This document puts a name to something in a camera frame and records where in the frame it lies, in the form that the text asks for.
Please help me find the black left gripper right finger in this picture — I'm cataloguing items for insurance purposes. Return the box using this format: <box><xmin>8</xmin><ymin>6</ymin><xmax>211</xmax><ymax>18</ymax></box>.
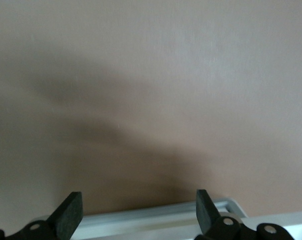
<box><xmin>195</xmin><ymin>188</ymin><xmax>296</xmax><ymax>240</ymax></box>

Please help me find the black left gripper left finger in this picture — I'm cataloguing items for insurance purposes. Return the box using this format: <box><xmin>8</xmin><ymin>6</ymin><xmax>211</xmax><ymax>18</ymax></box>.
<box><xmin>0</xmin><ymin>191</ymin><xmax>83</xmax><ymax>240</ymax></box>

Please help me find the white plastic drawer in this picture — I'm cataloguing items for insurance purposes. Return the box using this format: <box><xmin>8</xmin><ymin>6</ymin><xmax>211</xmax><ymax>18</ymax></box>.
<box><xmin>30</xmin><ymin>196</ymin><xmax>302</xmax><ymax>240</ymax></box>

